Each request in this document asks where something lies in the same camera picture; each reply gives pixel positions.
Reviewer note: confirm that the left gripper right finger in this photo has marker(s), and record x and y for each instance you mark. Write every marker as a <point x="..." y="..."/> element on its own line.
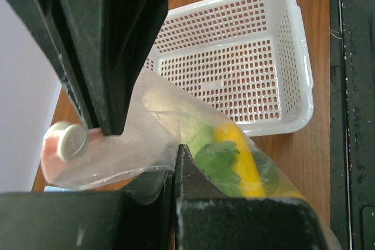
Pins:
<point x="207" y="219"/>

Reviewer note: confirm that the green fake lettuce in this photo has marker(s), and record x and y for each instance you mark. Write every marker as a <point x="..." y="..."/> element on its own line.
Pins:
<point x="213" y="159"/>

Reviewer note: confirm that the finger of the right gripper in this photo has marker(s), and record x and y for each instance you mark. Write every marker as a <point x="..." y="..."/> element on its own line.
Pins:
<point x="46" y="22"/>
<point x="109" y="43"/>

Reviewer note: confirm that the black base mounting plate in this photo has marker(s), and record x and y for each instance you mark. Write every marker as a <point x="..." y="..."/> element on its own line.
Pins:
<point x="352" y="122"/>

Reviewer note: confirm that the clear zip top bag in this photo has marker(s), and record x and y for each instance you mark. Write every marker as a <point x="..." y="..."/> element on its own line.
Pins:
<point x="78" y="158"/>

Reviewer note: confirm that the blue tiled placemat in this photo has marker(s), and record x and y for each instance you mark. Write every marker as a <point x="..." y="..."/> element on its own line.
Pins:
<point x="52" y="189"/>

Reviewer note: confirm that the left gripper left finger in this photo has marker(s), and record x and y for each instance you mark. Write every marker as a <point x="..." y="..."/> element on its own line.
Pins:
<point x="133" y="217"/>

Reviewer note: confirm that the white perforated plastic basket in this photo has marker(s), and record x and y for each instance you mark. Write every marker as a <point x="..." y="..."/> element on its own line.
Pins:
<point x="247" y="58"/>

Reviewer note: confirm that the yellow fake banana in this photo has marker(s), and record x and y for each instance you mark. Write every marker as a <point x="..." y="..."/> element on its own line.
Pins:
<point x="259" y="175"/>

